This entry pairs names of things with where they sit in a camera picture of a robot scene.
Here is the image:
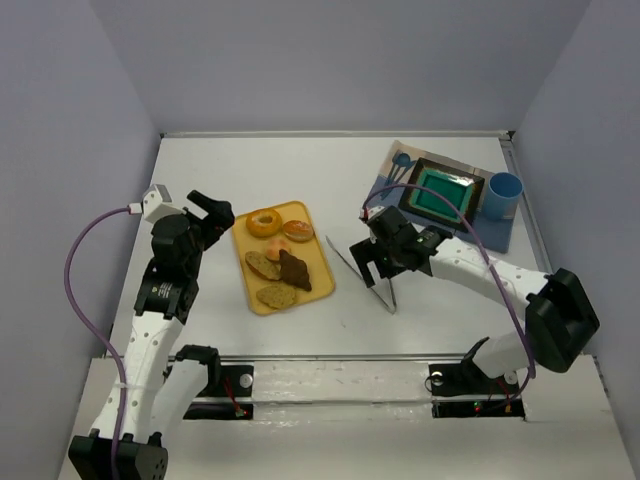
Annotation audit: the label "metal tongs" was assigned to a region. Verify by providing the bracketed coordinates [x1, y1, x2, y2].
[325, 236, 398, 315]

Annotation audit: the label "orange bagel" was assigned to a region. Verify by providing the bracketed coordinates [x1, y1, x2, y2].
[245, 208, 282, 238]

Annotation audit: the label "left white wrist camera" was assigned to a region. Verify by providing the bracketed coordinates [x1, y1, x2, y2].
[141, 184, 175, 224]

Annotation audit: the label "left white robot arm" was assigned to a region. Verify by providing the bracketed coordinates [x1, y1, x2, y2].
[64, 184, 235, 479]

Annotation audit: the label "blue cup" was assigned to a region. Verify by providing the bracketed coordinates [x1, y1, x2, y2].
[481, 172, 523, 221]

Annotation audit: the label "chocolate croissant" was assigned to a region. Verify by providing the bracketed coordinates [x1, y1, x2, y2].
[279, 251, 312, 292]

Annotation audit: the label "blue plastic spoon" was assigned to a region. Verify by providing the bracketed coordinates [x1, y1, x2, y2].
[392, 152, 414, 169]

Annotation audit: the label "round white bread roll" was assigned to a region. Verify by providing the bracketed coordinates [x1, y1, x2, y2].
[264, 237, 291, 263]

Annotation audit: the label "seeded bread slice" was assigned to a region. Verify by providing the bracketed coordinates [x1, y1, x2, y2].
[244, 251, 281, 281]
[256, 284, 297, 310]

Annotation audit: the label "blue plastic knife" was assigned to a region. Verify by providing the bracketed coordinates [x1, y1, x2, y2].
[393, 166, 411, 185]

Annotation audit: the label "black and green plate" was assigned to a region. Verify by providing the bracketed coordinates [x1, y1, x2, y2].
[398, 158, 485, 232]

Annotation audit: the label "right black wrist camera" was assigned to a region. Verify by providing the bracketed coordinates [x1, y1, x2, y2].
[363, 206, 418, 246]

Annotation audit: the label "blue plastic fork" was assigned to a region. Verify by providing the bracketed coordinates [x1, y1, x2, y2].
[385, 159, 402, 186]

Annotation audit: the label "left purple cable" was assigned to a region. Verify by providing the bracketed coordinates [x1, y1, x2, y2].
[63, 205, 143, 480]

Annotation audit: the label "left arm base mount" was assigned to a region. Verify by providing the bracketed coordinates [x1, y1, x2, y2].
[165, 345, 255, 421]

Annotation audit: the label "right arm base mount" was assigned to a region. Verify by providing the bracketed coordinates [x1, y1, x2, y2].
[424, 363, 526, 419]

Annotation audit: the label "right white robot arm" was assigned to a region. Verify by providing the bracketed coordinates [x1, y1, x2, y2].
[349, 219, 600, 390]

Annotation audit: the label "cream filled bun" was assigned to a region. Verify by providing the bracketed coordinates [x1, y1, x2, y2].
[282, 220, 315, 242]

